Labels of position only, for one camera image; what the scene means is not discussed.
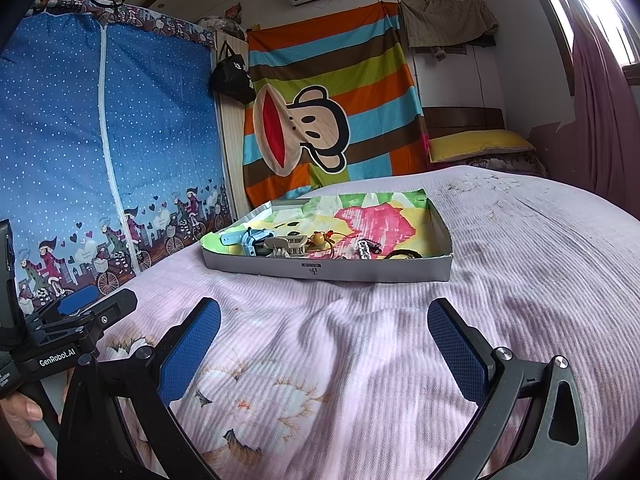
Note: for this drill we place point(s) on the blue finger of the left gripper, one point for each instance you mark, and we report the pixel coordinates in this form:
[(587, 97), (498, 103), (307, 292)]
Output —
[(75, 302), (110, 311)]

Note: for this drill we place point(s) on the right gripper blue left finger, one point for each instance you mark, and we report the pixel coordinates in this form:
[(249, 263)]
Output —
[(181, 351)]

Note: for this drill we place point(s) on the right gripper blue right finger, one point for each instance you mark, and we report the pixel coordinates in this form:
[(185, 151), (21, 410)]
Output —
[(463, 348)]

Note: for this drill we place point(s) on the black white braided hair clip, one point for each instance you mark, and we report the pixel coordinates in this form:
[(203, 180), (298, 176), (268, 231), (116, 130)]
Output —
[(374, 247)]

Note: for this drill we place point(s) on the person's left hand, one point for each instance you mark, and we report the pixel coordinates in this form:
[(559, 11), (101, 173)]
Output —
[(21, 412)]

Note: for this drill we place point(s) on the pink bed cover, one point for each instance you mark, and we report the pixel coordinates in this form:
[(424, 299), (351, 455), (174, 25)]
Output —
[(314, 380)]

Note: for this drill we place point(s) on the colourful painted paper liner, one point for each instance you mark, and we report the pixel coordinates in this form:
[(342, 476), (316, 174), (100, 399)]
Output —
[(401, 222)]

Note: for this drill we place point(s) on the light blue smart watch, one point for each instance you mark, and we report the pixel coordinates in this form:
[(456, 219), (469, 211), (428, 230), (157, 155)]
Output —
[(247, 239)]

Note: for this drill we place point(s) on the blue dotted fabric wardrobe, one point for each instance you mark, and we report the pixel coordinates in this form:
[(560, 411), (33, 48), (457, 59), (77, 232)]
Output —
[(111, 155)]

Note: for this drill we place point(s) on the beige hair claw clip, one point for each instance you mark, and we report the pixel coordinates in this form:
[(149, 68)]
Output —
[(291, 246)]

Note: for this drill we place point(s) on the yellow pillow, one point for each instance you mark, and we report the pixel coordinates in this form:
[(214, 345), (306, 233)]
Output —
[(475, 143)]

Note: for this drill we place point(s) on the dark wooden headboard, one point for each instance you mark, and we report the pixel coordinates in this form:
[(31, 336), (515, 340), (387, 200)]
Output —
[(445, 120)]

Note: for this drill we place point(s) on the pink curtain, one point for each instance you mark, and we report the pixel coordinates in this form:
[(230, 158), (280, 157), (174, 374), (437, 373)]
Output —
[(605, 111)]

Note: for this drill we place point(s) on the black hanging bag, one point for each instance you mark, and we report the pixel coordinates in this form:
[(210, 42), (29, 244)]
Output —
[(230, 77)]

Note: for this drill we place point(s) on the striped monkey cartoon blanket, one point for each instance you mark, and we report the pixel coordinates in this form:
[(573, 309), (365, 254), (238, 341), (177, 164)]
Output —
[(335, 102)]

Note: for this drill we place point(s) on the brown hanging cloth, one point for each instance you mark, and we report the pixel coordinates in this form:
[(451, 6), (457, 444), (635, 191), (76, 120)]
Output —
[(437, 25)]

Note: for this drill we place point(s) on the window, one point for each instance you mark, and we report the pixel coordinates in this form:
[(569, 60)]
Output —
[(614, 23)]

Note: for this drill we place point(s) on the brown hair tie yellow bead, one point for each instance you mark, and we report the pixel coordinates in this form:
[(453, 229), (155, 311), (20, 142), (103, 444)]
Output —
[(331, 245)]

